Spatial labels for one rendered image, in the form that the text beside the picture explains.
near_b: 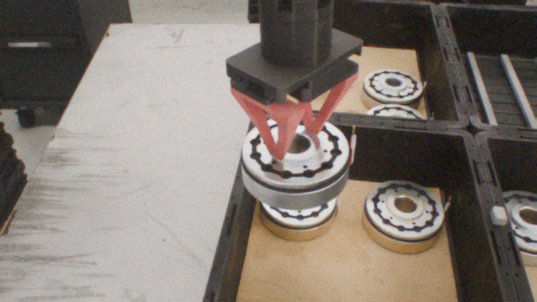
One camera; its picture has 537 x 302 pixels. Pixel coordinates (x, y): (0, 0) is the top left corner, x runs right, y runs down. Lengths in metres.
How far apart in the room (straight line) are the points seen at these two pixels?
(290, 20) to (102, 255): 0.58
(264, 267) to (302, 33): 0.35
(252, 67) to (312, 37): 0.05
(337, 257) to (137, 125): 0.58
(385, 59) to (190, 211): 0.49
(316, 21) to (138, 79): 0.88
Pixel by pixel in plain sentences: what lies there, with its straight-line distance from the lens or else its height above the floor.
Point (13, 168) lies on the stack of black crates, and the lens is 1.74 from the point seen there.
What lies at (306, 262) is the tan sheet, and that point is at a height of 0.83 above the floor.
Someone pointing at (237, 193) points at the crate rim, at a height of 0.93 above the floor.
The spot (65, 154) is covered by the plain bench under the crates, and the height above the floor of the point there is 0.70.
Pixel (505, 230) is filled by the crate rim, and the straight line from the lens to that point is 0.60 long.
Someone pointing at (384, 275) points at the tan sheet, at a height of 0.83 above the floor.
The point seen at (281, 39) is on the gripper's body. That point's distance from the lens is 0.37.
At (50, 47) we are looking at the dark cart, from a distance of 2.04.
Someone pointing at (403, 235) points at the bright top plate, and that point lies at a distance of 0.64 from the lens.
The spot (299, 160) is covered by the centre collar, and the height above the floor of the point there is 1.04.
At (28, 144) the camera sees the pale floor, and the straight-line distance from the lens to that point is 2.29.
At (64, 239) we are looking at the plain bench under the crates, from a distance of 0.89.
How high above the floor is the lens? 1.35
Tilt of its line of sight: 42 degrees down
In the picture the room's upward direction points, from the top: straight up
